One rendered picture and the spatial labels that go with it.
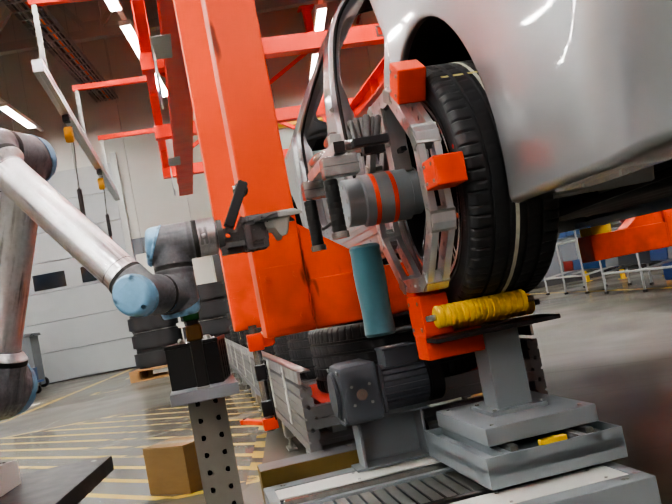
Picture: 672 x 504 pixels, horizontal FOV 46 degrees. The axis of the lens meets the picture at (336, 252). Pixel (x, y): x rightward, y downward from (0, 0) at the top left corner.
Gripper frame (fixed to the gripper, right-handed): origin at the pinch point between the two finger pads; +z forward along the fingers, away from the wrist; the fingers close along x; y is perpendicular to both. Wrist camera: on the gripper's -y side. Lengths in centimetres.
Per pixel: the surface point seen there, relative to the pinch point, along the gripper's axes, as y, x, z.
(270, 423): 74, -182, -3
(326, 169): -9.0, 2.2, 8.6
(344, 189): -5.5, -13.1, 15.4
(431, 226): 9.5, 8.5, 29.8
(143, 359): 58, -873, -101
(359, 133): -16.4, 3.0, 18.2
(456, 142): -8.7, 13.4, 38.3
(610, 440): 69, 8, 64
